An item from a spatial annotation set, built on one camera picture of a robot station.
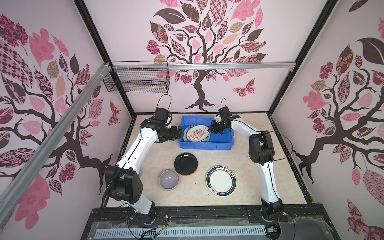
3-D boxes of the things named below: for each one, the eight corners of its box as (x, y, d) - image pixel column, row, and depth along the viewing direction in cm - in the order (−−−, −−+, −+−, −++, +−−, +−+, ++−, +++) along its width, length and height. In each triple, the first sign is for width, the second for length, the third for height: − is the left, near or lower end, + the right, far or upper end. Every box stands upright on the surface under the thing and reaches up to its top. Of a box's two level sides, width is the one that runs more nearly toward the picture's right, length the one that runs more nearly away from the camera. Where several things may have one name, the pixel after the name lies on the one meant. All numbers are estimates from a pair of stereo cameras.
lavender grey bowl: (159, 191, 83) (157, 188, 79) (162, 173, 90) (160, 169, 86) (178, 191, 83) (177, 188, 79) (179, 173, 90) (179, 169, 86)
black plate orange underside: (173, 175, 89) (173, 173, 87) (175, 155, 98) (175, 152, 96) (198, 175, 89) (198, 173, 87) (198, 155, 98) (198, 152, 96)
